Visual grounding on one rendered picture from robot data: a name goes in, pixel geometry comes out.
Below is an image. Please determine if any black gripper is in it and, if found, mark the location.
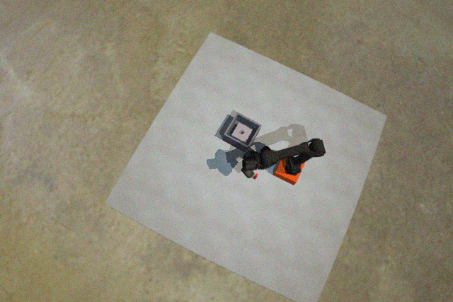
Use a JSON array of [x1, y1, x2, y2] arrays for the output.
[[241, 146, 271, 178]]

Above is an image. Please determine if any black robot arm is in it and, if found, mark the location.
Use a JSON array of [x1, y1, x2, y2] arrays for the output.
[[242, 139, 326, 176]]

